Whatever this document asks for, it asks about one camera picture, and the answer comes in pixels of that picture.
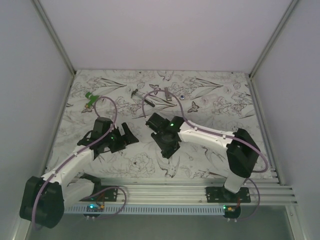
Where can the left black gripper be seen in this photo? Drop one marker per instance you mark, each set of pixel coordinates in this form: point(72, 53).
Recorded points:
point(129, 138)

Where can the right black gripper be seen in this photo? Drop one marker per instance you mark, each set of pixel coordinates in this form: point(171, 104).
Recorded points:
point(164, 147)

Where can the grey metal clip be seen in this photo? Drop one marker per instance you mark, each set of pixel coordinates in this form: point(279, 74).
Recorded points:
point(167, 94)

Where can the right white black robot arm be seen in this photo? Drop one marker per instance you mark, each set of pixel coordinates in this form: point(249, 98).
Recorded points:
point(241, 151)

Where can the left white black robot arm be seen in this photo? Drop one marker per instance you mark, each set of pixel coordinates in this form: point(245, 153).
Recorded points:
point(45, 198)

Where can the small black hammer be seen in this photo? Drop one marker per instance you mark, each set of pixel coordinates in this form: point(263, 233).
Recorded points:
point(135, 93)

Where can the green plastic connector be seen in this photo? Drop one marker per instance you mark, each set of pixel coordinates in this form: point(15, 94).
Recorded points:
point(91, 100)

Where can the floral printed table mat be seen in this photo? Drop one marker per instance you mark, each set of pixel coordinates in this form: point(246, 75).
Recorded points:
point(217, 100)

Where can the left small circuit board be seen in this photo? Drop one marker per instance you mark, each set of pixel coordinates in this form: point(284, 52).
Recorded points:
point(95, 208)

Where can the small circuit board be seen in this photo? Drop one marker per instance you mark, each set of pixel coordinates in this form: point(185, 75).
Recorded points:
point(231, 212)
point(95, 208)

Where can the right small circuit board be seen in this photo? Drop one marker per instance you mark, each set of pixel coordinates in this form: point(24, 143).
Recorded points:
point(231, 212)

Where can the aluminium rail frame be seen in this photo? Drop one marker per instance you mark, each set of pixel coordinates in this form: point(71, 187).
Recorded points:
point(193, 191)

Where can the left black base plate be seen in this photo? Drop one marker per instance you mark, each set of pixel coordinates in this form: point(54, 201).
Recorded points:
point(109, 195)

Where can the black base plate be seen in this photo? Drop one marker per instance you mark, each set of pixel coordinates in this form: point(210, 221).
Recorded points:
point(218, 194)
point(109, 195)

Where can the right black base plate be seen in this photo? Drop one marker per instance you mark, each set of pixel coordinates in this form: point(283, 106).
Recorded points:
point(218, 194)

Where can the white slotted cable duct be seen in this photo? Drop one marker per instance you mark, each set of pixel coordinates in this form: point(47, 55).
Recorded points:
point(151, 209)

